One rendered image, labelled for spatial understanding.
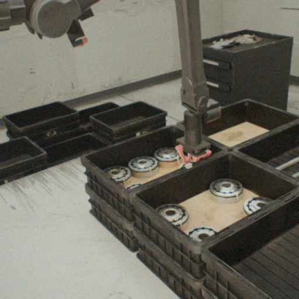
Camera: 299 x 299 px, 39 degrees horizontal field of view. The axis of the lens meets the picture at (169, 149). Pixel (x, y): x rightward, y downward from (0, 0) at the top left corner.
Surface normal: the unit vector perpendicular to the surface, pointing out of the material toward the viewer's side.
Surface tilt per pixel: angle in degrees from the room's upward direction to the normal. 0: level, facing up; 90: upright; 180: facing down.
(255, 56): 90
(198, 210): 0
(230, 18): 90
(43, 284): 0
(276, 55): 90
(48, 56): 90
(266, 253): 0
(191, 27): 99
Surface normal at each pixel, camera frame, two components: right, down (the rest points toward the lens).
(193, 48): 0.59, 0.48
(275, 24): -0.78, 0.31
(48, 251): -0.04, -0.89
